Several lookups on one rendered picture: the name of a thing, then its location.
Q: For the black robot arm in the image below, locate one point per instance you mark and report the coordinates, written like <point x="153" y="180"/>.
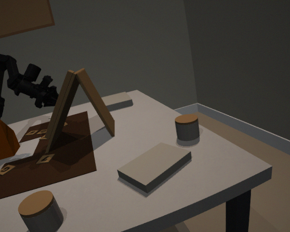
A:
<point x="17" y="82"/>

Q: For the grey cylindrical container with tan lid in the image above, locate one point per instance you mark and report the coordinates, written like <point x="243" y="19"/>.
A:
<point x="187" y="127"/>
<point x="40" y="212"/>

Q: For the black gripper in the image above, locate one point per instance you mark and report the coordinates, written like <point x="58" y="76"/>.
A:
<point x="49" y="97"/>

